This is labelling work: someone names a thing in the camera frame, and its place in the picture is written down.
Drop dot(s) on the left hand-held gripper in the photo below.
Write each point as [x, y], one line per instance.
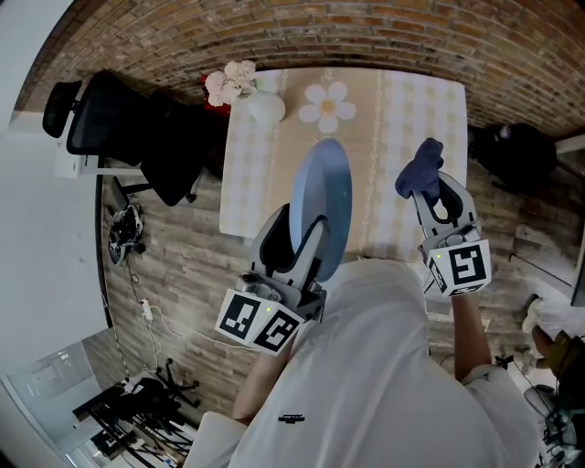
[256, 315]

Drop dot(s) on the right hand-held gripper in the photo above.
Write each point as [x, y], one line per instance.
[461, 265]

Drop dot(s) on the dark blue cloth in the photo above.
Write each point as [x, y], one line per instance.
[422, 173]

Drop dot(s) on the big blue plate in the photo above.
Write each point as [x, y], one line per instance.
[326, 183]

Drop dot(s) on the person's right forearm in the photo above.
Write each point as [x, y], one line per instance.
[471, 338]

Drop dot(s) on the person's left forearm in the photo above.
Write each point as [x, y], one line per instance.
[262, 384]

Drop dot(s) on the black bag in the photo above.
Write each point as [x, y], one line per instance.
[512, 155]

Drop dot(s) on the table with beige tablecloth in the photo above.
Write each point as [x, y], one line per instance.
[411, 114]

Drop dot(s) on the white vase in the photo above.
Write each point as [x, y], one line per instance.
[267, 107]

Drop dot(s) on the person's white shirt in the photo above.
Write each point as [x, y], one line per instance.
[365, 365]

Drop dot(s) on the white power strip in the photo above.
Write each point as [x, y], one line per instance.
[146, 308]

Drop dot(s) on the pale pink flower bunch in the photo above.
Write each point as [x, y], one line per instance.
[228, 82]

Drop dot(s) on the black mesh office chair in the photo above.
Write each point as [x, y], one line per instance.
[137, 123]

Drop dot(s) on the black chair with star base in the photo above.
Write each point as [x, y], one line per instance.
[151, 393]

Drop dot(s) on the white cabinet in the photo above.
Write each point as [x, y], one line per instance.
[91, 169]

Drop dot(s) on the black metal frame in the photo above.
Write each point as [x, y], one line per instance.
[137, 434]

